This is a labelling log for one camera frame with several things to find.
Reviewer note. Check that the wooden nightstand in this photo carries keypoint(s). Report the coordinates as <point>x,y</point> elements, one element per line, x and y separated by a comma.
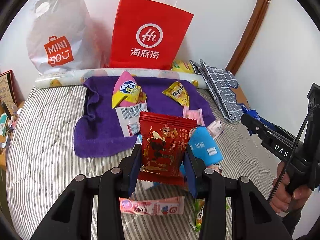
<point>3,157</point>

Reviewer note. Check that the blue tissue pack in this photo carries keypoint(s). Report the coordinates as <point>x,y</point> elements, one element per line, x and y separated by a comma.
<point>205,145</point>

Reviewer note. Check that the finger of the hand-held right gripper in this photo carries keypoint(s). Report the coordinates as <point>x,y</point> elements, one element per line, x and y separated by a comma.
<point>280,133</point>
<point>257,128</point>

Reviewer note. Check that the grey striped mattress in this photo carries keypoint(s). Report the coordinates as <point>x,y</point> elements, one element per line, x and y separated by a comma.
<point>50,167</point>

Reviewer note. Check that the yellow snack bag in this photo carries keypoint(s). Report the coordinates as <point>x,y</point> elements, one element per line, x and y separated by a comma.
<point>182,67</point>

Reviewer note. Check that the brown wooden door frame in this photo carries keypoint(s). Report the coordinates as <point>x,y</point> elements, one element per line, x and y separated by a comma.
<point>257,12</point>

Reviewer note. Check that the person's right forearm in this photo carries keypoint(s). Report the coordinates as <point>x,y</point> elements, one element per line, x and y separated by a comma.
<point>300,226</point>

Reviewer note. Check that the small yellow snack packet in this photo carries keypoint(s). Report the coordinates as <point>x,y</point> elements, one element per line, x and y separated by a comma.
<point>177,93</point>

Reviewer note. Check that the small white pink packet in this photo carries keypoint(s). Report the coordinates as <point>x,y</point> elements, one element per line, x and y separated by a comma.
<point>215,128</point>

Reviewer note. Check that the pink and yellow snack packet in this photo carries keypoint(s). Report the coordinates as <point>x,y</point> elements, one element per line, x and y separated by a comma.
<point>127,90</point>

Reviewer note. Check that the patterned book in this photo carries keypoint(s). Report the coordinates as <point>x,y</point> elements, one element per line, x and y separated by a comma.
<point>6,87</point>

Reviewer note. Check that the green snack packet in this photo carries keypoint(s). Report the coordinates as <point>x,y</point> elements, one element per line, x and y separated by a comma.
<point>200,215</point>

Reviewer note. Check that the blue checked cloth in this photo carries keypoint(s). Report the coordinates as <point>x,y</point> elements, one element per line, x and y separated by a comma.
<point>220,90</point>

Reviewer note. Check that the red snack packet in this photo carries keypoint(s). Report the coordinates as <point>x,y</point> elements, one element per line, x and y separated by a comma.
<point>162,142</point>

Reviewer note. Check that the person's right hand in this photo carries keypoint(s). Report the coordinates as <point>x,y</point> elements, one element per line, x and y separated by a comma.
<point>282,197</point>

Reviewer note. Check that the long pink strawberry packet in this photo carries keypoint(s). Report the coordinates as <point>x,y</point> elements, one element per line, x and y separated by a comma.
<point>155,206</point>

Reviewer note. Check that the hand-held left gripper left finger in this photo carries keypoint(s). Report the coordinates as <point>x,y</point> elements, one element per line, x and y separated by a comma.
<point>133,172</point>

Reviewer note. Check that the red paper bag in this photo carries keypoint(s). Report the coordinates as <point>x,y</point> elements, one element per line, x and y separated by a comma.
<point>150,30</point>

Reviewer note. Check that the pink wafer packet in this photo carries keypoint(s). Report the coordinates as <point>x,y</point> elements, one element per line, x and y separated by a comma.
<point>193,113</point>

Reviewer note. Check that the white plastic shopping bag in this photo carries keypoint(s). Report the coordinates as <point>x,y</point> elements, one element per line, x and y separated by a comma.
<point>62,17</point>

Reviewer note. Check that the white backed snack packet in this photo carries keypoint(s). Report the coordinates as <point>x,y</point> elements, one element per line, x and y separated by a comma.
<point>130,117</point>

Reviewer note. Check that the printed paper roll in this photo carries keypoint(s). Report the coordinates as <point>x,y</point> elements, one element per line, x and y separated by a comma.
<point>65,78</point>

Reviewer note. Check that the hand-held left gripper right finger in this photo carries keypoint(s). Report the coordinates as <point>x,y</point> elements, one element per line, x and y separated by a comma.
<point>191,177</point>

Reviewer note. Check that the purple towel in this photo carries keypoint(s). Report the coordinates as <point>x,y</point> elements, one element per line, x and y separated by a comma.
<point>100,130</point>

